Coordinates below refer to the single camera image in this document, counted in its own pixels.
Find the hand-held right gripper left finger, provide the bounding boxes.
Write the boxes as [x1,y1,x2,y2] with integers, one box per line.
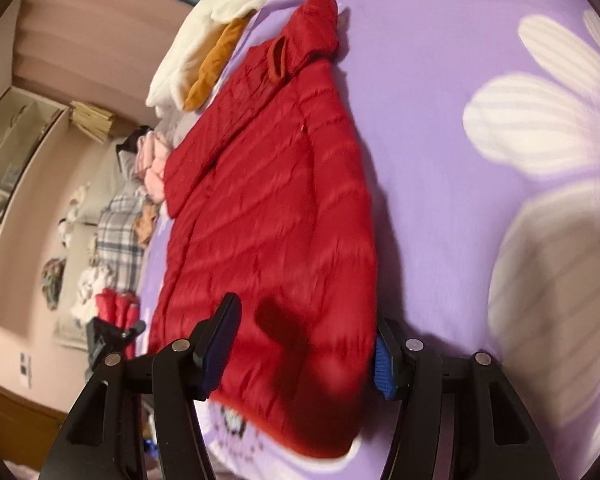
[37,292,243,480]

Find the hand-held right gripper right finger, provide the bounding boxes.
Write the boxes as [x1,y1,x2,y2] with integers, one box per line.
[375,317,563,480]

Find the red down jacket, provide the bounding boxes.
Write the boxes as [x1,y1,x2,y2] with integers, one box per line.
[147,0,381,461]

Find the pink clothes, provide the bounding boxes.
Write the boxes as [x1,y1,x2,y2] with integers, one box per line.
[135,130,173,206]

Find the red cloth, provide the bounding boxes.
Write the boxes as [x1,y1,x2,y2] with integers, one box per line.
[95,288,141,328]

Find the white plush toy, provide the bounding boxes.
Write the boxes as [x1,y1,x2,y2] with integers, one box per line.
[72,265,112,318]
[57,185,91,248]

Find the plaid cloth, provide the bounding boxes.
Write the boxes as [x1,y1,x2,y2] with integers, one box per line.
[96,192,148,296]

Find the brown wooden board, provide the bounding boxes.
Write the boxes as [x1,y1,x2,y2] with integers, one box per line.
[0,377,70,458]

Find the dark grey garment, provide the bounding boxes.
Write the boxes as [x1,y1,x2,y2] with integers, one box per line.
[116,127,152,183]

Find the purple floral bed sheet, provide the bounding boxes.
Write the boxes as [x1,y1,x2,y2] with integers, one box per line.
[140,0,600,480]

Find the tan bundle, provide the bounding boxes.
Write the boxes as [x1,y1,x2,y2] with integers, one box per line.
[70,101,116,143]

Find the white shelf unit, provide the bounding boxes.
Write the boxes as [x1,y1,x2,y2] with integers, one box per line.
[0,85,71,326]

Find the orange garment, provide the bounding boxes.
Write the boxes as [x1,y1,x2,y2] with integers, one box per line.
[184,15,253,112]

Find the white plush blanket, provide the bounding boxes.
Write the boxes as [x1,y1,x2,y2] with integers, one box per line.
[146,0,293,111]

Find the beige curtain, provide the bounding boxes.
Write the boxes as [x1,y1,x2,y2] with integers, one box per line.
[10,0,231,131]

